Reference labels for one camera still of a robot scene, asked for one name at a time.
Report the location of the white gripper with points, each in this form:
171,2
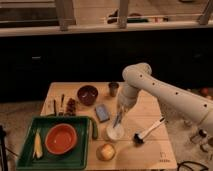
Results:
123,108

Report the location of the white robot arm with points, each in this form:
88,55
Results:
138,77

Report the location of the metal cup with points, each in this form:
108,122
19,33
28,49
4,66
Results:
113,88

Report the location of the white paper cup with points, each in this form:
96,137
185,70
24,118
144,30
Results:
115,132

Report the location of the blue sponge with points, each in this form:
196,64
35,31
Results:
102,113

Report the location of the green cucumber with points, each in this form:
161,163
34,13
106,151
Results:
94,129

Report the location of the dark maroon bowl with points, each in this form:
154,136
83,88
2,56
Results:
87,95

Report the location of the yellow apple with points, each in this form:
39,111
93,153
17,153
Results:
106,152

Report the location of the brown grape bunch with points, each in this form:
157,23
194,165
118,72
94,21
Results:
71,107

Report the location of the green plastic tray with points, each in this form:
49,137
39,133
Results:
73,160

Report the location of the dark utensil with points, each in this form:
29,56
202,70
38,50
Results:
54,107

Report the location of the orange bowl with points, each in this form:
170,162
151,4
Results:
61,138

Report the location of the yellow corn cob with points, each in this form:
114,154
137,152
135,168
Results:
38,151

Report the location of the white handled black brush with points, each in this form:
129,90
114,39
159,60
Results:
140,136

